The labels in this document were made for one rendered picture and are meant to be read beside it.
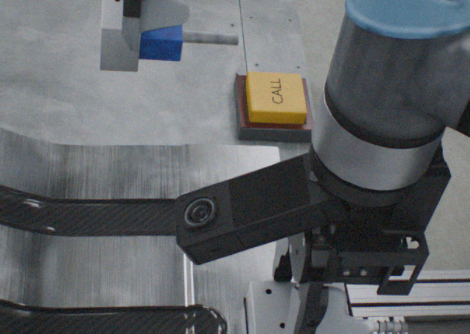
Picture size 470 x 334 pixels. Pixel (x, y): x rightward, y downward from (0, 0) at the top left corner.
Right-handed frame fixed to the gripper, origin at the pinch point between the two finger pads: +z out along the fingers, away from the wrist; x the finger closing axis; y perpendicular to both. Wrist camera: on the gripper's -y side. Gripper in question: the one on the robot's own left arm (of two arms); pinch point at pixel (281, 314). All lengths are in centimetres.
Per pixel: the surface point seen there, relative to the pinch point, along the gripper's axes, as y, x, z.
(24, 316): -19.8, 1.3, 2.4
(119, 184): -12.6, 14.6, 2.4
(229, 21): 0.3, 46.8, 10.8
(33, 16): -22, 46, 11
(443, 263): 57, 67, 91
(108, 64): -13.9, 26.7, -0.4
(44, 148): -19.3, 18.2, 2.2
